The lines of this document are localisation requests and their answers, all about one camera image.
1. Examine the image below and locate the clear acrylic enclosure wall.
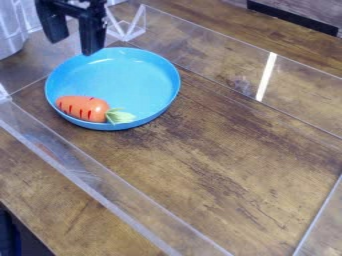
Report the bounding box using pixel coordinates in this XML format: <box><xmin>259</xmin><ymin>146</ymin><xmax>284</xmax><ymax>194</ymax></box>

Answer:
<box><xmin>0</xmin><ymin>0</ymin><xmax>342</xmax><ymax>256</ymax></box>

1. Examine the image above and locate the clear acrylic corner bracket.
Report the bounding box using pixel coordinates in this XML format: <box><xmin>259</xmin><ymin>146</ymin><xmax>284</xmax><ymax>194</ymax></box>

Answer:
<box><xmin>105</xmin><ymin>5</ymin><xmax>145</xmax><ymax>42</ymax></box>

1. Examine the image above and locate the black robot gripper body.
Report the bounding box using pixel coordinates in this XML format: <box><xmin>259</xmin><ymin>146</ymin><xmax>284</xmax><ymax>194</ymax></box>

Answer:
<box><xmin>34</xmin><ymin>0</ymin><xmax>106</xmax><ymax>18</ymax></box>

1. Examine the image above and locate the dark background board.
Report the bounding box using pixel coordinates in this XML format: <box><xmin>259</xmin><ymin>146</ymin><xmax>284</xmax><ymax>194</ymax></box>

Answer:
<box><xmin>247</xmin><ymin>0</ymin><xmax>339</xmax><ymax>37</ymax></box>

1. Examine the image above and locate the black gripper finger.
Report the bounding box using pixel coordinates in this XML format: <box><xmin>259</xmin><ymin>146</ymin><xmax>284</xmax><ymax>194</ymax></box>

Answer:
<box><xmin>34</xmin><ymin>1</ymin><xmax>69</xmax><ymax>43</ymax></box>
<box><xmin>78</xmin><ymin>10</ymin><xmax>106</xmax><ymax>56</ymax></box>

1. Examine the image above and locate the blue round tray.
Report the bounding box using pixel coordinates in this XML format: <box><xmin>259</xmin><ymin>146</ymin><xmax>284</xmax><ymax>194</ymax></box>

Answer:
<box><xmin>43</xmin><ymin>47</ymin><xmax>181</xmax><ymax>131</ymax></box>

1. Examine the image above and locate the orange toy carrot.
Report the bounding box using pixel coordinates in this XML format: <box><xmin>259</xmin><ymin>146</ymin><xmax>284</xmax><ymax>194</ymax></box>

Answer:
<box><xmin>54</xmin><ymin>95</ymin><xmax>134</xmax><ymax>124</ymax></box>

